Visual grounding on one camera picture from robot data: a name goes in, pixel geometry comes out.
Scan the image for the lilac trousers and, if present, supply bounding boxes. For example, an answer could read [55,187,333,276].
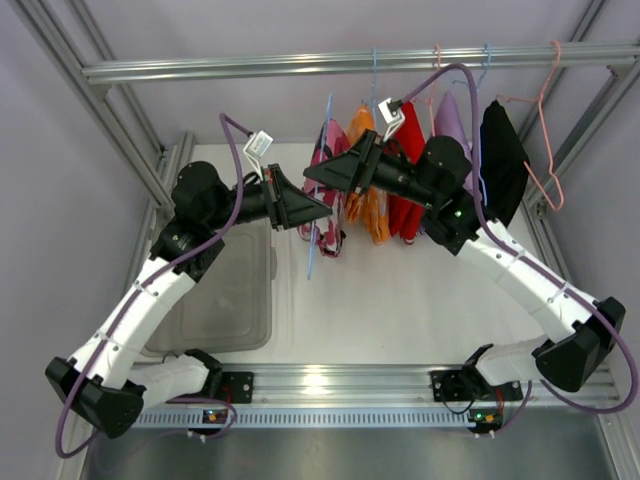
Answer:
[433,91,472,163]

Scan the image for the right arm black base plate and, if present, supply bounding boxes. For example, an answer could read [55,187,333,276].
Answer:
[430,369,524,403]

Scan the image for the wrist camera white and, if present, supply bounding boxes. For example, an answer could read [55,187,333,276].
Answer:
[243,130,273,178]
[378,98,406,142]

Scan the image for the red trousers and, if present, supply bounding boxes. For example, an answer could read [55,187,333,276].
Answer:
[388,102,425,245]

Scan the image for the blue hanger under lilac trousers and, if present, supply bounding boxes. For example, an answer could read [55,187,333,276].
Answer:
[451,43,493,207]

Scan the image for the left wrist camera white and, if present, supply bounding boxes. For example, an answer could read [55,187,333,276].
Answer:
[243,130,273,178]

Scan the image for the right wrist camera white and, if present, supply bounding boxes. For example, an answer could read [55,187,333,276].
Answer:
[378,98,406,142]

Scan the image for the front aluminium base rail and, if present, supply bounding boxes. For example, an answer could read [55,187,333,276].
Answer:
[139,363,621,405]

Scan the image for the right aluminium frame post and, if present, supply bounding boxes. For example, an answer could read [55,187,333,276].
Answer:
[517,0,640,221]

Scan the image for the light blue wire hanger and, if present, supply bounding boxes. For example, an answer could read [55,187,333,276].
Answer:
[304,93,335,282]

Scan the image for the left aluminium frame post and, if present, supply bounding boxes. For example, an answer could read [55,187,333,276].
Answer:
[8,1,173,210]

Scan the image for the clear plastic bin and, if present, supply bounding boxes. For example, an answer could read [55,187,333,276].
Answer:
[143,220,276,357]

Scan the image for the pink hanger under black trousers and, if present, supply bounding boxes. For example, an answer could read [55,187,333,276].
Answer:
[494,39,566,211]

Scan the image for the pink camouflage trousers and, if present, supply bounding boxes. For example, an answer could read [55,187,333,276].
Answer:
[297,118,351,258]

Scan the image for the aluminium hanging rail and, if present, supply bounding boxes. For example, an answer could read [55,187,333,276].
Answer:
[81,40,639,85]

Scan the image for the aluminium frame post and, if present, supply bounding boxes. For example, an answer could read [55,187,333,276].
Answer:
[8,1,173,210]
[517,0,640,221]

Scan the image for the grey slotted cable duct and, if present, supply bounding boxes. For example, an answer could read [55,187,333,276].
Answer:
[134,407,474,429]

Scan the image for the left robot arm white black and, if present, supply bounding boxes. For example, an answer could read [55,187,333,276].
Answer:
[45,162,332,439]

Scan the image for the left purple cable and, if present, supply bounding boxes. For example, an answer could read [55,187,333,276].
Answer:
[54,112,266,459]

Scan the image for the orange white trousers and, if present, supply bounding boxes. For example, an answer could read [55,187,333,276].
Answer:
[345,104,390,246]

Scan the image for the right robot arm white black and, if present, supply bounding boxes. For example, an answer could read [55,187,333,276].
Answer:
[304,130,625,396]

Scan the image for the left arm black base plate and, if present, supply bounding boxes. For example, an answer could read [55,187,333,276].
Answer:
[200,371,254,404]

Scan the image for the pink hanger under red trousers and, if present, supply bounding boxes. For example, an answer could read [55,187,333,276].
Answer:
[406,43,443,137]

